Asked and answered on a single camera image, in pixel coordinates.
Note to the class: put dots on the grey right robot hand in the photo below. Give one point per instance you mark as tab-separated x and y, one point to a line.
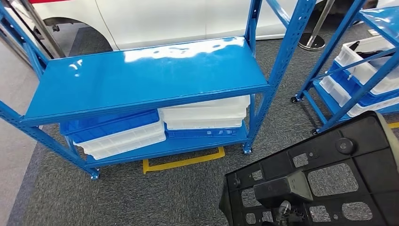
283	209

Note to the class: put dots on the blue metal shelf rack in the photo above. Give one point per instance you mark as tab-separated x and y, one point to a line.
140	81

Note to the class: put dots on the blue wheeled rack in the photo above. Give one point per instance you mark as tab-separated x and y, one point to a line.
329	46

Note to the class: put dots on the black plastic plate frame part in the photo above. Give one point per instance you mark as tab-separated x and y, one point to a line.
367	174

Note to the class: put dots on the blue plastic tray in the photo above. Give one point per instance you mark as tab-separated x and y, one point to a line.
199	133
109	126

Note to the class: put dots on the blue plastic bin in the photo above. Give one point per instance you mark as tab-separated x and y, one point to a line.
339	75

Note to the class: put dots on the white car with red stripe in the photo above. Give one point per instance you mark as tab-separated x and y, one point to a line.
156	21

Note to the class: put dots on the black plastic part in bin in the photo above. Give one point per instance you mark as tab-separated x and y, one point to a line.
374	53

